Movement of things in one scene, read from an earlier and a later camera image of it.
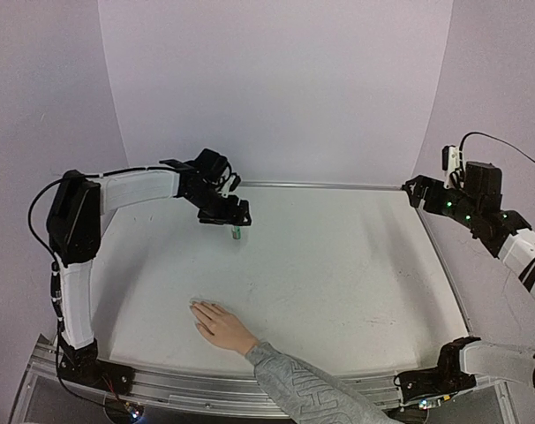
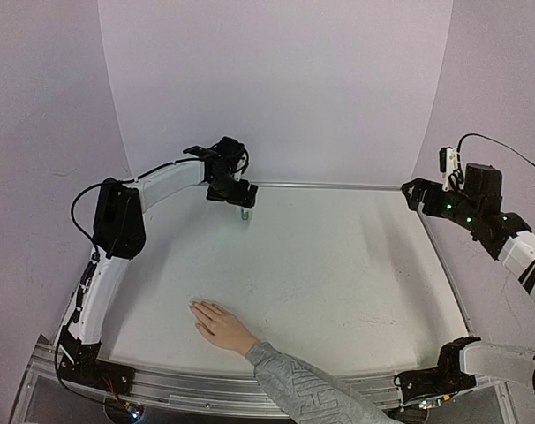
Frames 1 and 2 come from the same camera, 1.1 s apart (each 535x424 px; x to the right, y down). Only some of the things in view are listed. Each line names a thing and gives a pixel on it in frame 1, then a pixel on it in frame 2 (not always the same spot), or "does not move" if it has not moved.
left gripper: x=230 y=216 → x=243 y=196
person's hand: x=222 y=326 does not move
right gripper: x=420 y=188 does not move
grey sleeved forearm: x=306 y=395 does not move
